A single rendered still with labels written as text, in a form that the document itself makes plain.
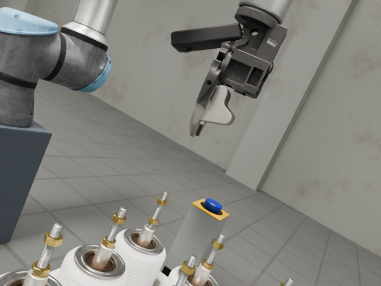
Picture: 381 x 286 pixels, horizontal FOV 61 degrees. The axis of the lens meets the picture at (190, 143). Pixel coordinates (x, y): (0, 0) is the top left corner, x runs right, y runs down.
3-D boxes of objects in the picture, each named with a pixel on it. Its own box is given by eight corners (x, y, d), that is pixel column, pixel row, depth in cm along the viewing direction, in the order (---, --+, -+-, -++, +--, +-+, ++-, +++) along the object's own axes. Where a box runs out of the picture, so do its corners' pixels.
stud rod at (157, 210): (151, 232, 56) (168, 194, 55) (145, 230, 56) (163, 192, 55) (152, 230, 57) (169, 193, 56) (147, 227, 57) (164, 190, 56)
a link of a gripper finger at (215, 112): (216, 147, 49) (243, 92, 49) (181, 130, 50) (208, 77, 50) (217, 148, 52) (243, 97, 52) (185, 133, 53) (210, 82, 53)
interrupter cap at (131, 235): (169, 257, 57) (171, 253, 56) (133, 256, 52) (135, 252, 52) (150, 232, 62) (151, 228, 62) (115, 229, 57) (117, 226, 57)
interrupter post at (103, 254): (105, 259, 48) (113, 240, 47) (109, 270, 46) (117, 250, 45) (89, 257, 47) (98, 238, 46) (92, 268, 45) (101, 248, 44)
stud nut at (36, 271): (30, 265, 35) (33, 259, 35) (46, 266, 36) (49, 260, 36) (32, 277, 34) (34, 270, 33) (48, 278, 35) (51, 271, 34)
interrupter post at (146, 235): (151, 247, 57) (159, 231, 56) (139, 247, 55) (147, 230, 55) (145, 239, 59) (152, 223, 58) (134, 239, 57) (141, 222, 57)
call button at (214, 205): (199, 206, 69) (203, 198, 69) (206, 204, 73) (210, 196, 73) (215, 217, 68) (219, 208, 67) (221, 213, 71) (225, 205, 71)
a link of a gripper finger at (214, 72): (203, 105, 48) (229, 52, 48) (194, 100, 48) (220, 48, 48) (207, 110, 53) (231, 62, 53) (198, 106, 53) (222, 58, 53)
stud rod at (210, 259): (202, 272, 53) (222, 233, 52) (206, 276, 52) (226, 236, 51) (198, 272, 52) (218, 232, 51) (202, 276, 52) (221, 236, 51)
